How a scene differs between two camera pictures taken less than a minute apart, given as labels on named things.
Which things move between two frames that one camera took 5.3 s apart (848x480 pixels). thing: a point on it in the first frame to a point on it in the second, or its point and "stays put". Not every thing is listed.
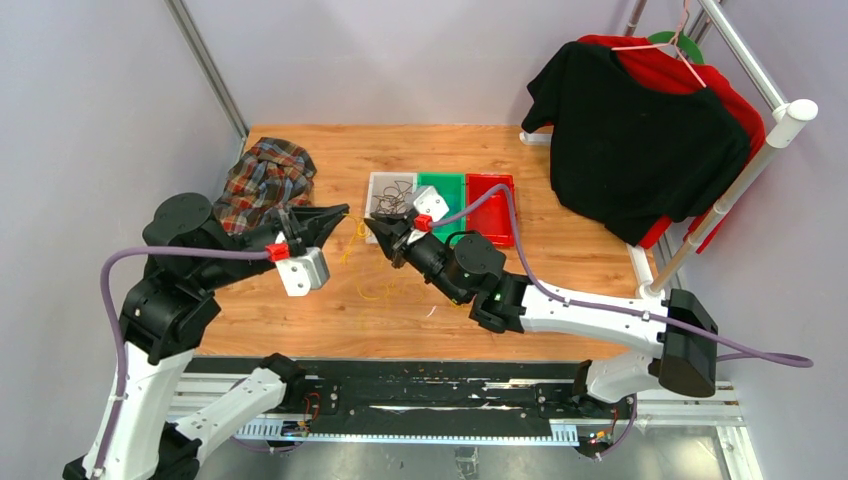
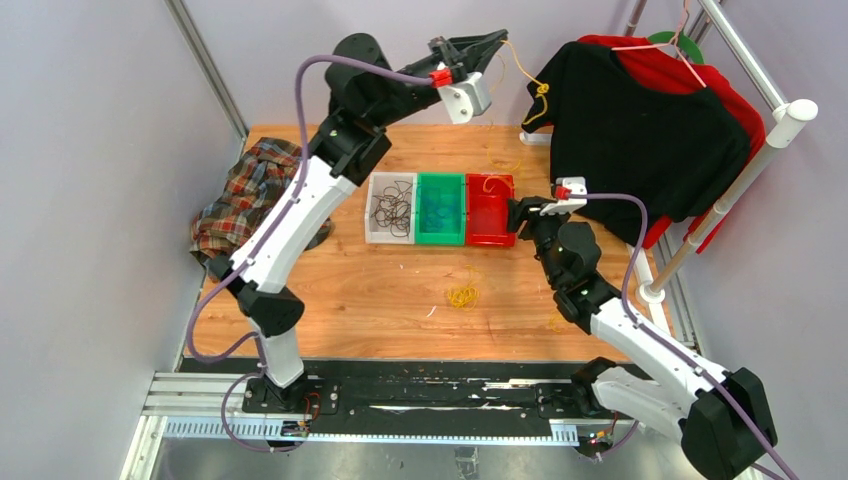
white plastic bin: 388,193 stays put
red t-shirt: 669,69 stays put
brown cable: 393,199 stays put
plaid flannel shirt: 271,174 stays put
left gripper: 322,218 to 458,53
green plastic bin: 451,187 stays put
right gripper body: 429,255 to 537,227
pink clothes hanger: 673,43 stays put
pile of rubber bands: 365,226 to 542,89
